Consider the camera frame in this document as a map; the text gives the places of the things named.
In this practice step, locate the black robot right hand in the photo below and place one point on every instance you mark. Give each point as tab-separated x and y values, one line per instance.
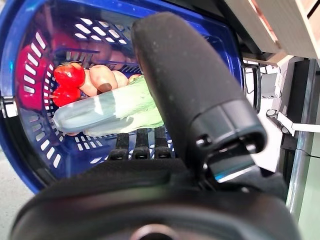
175	195

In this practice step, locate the green white napa cabbage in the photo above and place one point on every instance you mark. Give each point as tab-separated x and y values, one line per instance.
112	129
100	110

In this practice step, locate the blue plastic shopping basket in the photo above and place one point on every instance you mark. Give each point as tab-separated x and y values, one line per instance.
13	45

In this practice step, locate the tan potato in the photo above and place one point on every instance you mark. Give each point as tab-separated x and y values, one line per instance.
121	78
100	77

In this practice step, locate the wooden potato crate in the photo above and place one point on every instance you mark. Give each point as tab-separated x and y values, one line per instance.
295	25

